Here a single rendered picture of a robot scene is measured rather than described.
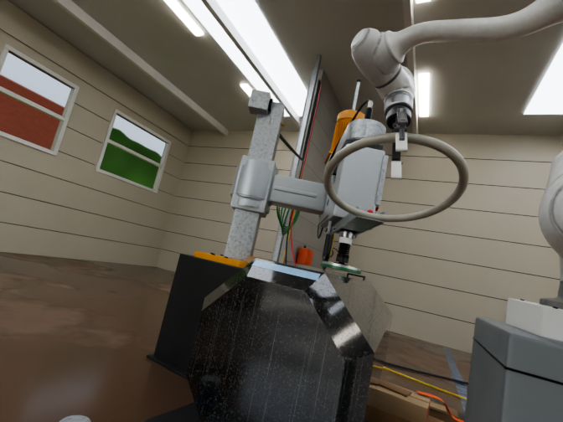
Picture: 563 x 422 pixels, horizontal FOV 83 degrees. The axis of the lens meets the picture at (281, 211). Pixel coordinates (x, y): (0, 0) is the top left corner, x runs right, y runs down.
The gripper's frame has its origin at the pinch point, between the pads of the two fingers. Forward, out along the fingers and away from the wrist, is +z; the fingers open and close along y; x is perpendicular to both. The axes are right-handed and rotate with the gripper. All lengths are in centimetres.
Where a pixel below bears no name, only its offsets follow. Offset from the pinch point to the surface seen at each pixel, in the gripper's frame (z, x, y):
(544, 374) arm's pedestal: 54, -21, -10
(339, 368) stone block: 51, 13, 48
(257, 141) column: -103, 92, 95
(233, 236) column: -34, 101, 123
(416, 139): -7.9, -4.9, -1.0
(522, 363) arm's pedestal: 53, -18, -10
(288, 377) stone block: 56, 31, 55
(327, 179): -7.5, 22.7, 19.1
